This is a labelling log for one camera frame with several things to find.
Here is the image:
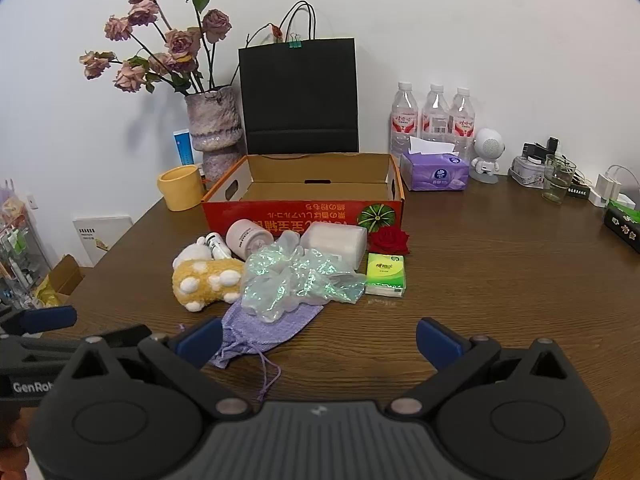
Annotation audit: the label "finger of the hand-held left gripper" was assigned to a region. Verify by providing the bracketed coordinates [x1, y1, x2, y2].
[0, 305, 79, 337]

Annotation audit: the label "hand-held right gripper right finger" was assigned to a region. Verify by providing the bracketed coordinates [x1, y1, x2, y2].
[387, 316, 577, 419]

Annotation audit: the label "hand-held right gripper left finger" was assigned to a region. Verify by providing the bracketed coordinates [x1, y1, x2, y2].
[69, 316, 253, 421]

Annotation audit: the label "purple drawstring pouch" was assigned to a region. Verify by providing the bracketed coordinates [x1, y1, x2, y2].
[207, 302, 325, 403]

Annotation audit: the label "yellow white plush toy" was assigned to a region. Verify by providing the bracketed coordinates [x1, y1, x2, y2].
[171, 237, 247, 313]

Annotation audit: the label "green tissue packet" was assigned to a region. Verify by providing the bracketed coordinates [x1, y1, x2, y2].
[365, 252, 407, 297]

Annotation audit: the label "small white bottle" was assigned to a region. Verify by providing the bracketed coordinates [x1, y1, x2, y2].
[205, 232, 235, 261]

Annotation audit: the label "iridescent plastic bag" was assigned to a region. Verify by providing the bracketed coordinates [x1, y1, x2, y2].
[240, 240, 368, 323]

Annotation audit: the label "red rose flower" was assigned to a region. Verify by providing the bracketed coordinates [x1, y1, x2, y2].
[367, 226, 411, 257]

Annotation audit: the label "red orange cardboard box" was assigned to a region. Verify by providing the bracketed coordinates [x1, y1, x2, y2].
[201, 152, 406, 241]

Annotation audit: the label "open brown cardboard carton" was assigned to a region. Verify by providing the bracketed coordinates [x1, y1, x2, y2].
[35, 254, 86, 308]

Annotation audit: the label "rack of small goods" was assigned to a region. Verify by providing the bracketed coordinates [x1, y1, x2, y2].
[0, 177, 53, 311]

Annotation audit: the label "white flat box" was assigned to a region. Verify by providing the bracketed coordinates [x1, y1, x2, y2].
[72, 216, 133, 268]

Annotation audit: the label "white cream jar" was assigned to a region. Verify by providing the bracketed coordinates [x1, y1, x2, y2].
[226, 219, 273, 262]

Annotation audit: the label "white wrapped tissue pack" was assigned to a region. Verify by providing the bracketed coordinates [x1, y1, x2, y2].
[300, 222, 368, 271]

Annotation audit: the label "yellow mug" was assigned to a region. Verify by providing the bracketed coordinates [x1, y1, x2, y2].
[157, 164, 205, 212]

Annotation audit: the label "purple tissue pack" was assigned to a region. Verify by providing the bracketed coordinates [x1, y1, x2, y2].
[400, 136, 471, 192]

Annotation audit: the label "blue and white tube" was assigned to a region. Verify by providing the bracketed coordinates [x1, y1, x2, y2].
[173, 130, 197, 167]

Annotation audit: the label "clear drinking glass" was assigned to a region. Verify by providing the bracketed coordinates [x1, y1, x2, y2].
[541, 154, 577, 204]

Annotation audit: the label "white robot figure speaker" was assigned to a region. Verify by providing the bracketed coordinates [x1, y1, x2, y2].
[470, 127, 507, 184]

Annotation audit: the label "black charger plugs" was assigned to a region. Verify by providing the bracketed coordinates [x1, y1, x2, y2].
[522, 137, 560, 161]

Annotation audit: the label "dark green box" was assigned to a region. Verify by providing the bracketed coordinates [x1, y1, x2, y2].
[602, 200, 640, 253]

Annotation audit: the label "mottled purple ceramic vase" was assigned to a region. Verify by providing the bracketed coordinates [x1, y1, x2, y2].
[184, 85, 243, 183]

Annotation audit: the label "clear water bottle red label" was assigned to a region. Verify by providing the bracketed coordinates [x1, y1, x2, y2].
[450, 87, 476, 161]
[390, 81, 420, 158]
[421, 84, 451, 141]

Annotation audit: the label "white power adapter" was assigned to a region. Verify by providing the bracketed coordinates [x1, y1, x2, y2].
[589, 164, 636, 208]

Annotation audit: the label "black paper bag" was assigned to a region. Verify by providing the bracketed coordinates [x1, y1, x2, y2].
[238, 2, 361, 156]

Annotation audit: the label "dried pink rose bouquet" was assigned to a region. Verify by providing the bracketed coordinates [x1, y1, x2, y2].
[79, 0, 233, 97]

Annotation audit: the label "dry twig with orange bud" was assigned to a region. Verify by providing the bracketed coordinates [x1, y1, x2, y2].
[231, 22, 285, 86]

